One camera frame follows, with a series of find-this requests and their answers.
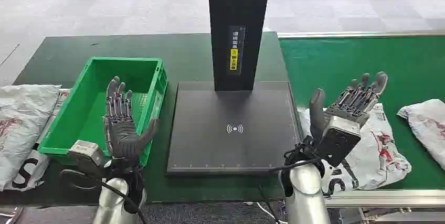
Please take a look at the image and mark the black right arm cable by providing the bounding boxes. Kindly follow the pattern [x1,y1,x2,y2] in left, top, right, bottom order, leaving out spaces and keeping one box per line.
[257,158,326,224]

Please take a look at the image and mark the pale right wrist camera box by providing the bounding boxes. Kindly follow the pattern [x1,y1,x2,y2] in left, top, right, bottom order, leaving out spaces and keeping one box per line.
[314,115,362,168]

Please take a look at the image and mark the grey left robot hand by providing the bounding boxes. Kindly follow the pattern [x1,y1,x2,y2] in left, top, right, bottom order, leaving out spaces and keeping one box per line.
[103,76,161,162]

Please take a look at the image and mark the silver conveyor side rail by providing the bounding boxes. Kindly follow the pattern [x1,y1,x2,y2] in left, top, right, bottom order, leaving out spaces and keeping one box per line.
[277,30,445,39]
[325,189,445,208]

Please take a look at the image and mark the white parcel bag black letters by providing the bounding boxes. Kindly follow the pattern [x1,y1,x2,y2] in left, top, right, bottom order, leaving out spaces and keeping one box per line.
[298,103,412,195]
[3,88,71,193]

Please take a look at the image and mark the white parcel bag red print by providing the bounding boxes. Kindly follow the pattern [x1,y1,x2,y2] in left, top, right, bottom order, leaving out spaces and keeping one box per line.
[397,99,445,172]

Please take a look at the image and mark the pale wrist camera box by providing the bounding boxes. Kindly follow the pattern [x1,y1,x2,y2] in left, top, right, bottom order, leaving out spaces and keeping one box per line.
[66,140,105,178]
[314,115,362,168]

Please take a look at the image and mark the black scanner stand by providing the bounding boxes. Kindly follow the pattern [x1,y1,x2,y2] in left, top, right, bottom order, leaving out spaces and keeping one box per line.
[166,0,303,176]

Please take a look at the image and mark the white floor cable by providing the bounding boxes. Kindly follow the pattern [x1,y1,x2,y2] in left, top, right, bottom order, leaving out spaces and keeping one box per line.
[255,202,289,224]

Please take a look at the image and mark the green conveyor belt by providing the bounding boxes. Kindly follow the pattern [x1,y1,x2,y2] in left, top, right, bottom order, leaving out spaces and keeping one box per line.
[279,36,445,191]

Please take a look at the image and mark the green plastic crate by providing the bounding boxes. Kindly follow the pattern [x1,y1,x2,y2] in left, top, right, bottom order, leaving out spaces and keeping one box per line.
[37,56,168,167]

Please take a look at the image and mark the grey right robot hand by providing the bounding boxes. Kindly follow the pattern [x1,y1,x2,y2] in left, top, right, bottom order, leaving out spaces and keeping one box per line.
[309,71,389,143]

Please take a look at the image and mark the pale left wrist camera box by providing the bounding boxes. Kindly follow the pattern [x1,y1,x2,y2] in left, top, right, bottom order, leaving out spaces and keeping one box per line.
[66,140,105,178]

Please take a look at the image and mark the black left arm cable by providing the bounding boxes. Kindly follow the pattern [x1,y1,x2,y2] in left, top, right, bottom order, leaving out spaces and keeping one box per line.
[60,168,149,224]

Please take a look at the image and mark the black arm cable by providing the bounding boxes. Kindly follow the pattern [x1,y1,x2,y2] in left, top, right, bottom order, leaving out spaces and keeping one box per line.
[257,158,326,224]
[60,168,149,224]

